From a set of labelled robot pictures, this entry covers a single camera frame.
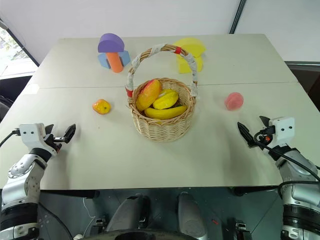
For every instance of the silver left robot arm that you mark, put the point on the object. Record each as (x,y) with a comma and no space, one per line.
(22,180)

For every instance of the purple half-round foam block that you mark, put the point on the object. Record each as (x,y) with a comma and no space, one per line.
(110,43)

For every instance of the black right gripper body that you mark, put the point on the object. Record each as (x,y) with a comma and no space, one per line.
(265,138)

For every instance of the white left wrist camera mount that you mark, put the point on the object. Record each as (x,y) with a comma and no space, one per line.
(31,135)

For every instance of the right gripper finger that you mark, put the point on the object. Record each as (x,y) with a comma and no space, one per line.
(265,121)
(247,136)

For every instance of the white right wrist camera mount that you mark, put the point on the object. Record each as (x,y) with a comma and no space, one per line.
(282,130)

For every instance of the black diagonal pole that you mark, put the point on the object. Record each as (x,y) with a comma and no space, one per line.
(237,16)

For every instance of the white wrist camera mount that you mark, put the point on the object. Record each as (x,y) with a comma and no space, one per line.
(31,135)
(282,130)

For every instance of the dark window frame bar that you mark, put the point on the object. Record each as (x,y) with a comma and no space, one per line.
(22,45)

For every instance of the small yellow-red apple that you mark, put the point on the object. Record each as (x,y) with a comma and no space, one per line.
(101,107)

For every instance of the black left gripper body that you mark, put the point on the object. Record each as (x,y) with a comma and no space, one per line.
(53,142)

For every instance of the orange foam cylinder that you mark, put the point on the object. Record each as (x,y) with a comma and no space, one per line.
(115,62)

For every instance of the yellow half-round foam block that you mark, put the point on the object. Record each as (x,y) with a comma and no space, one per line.
(191,46)

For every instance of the dark grey rounded shape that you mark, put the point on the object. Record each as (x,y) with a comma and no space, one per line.
(130,212)
(191,215)

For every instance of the orange yellow mango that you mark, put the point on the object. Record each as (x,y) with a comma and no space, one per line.
(148,93)

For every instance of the blue foam block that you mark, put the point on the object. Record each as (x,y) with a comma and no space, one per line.
(126,58)

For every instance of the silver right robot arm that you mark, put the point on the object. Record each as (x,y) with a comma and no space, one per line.
(297,185)

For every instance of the yellow sliced fruit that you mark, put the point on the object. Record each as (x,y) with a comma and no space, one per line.
(166,98)

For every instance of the black round base shape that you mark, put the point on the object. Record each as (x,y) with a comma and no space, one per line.
(150,235)

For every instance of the pink peach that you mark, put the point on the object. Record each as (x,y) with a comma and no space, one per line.
(233,101)

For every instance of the yellow banana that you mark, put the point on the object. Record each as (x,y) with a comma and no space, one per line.
(165,113)

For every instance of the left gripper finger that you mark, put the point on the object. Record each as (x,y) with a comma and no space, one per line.
(49,128)
(70,133)

